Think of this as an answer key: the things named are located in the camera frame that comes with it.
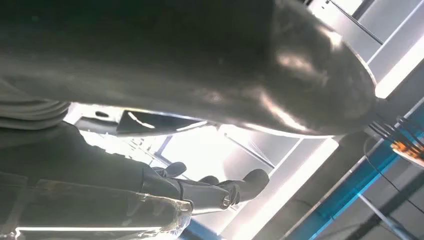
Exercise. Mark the blue metal shelf rack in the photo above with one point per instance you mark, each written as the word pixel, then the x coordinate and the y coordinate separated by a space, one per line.
pixel 351 185

